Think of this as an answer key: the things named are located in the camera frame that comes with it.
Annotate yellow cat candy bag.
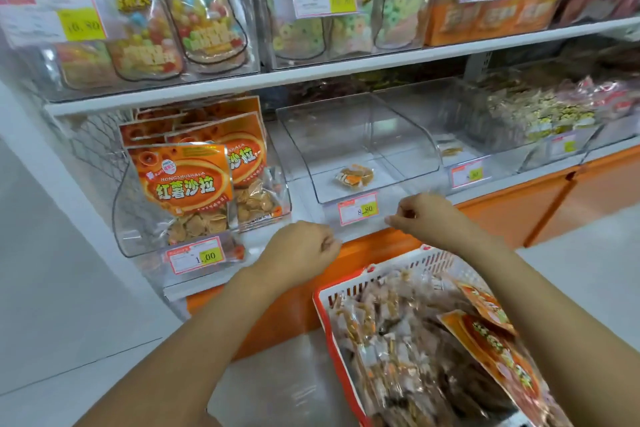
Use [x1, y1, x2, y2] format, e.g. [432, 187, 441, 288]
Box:
[55, 41, 123, 93]
[140, 0, 251, 75]
[82, 0, 187, 83]

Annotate orange shelf base panel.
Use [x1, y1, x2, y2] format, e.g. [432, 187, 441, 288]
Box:
[185, 146, 640, 358]

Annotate person's right forearm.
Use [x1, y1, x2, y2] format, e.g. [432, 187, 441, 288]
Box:
[452, 224, 640, 427]

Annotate person's right hand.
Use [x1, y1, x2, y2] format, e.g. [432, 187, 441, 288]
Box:
[385, 191, 473, 255]

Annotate pile of small brown snacks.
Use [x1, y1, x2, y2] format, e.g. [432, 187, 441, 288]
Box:
[333, 274, 521, 427]

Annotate person's left hand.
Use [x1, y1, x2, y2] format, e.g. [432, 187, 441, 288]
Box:
[253, 220, 343, 295]

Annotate white snack shelf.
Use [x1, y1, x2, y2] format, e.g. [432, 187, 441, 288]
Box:
[0, 0, 640, 305]

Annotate small orange wrapped snack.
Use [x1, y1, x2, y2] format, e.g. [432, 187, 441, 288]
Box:
[334, 162, 377, 191]

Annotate small yellow wrapped snack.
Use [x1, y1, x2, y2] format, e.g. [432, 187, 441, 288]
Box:
[439, 141, 467, 161]

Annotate white wire mesh panel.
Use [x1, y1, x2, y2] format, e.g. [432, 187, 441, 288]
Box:
[45, 109, 141, 225]

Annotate yellow hamster snack packets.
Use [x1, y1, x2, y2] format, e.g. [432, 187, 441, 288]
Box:
[488, 84, 603, 143]

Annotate white red-rimmed shopping basket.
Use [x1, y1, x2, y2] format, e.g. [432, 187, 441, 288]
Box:
[312, 244, 563, 427]

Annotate person's left forearm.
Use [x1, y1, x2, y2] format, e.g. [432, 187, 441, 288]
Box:
[75, 264, 301, 427]

